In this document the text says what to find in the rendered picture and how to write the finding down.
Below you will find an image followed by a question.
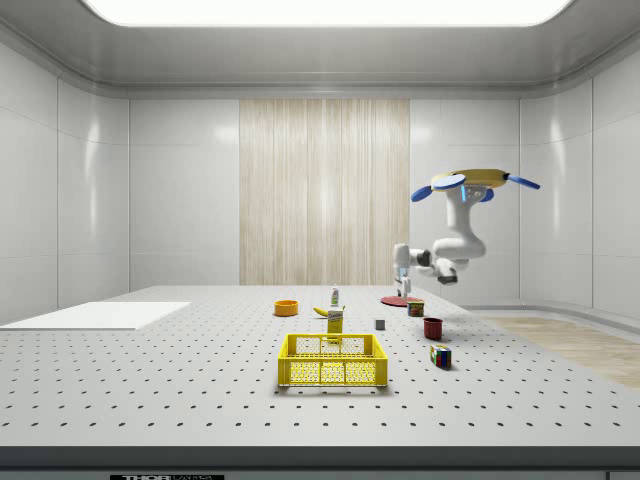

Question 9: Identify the yellow and white box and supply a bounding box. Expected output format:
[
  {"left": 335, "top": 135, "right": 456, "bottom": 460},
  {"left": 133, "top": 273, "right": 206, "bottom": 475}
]
[{"left": 327, "top": 308, "right": 345, "bottom": 346}]

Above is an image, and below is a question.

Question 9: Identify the puzzle cube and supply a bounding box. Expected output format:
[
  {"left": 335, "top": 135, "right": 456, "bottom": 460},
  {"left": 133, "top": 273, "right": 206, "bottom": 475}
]
[{"left": 429, "top": 343, "right": 453, "bottom": 370}]

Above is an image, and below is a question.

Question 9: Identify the drone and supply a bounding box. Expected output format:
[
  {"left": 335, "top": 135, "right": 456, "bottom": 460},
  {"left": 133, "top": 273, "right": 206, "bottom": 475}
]
[{"left": 410, "top": 167, "right": 541, "bottom": 203}]

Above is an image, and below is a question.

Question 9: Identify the yellow basket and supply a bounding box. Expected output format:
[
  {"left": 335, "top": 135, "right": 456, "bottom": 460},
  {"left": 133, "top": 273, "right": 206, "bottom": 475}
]
[{"left": 277, "top": 333, "right": 390, "bottom": 389}]

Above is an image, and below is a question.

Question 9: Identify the white board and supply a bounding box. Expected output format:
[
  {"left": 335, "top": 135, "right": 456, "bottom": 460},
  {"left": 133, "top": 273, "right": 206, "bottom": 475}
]
[{"left": 0, "top": 301, "right": 192, "bottom": 331}]

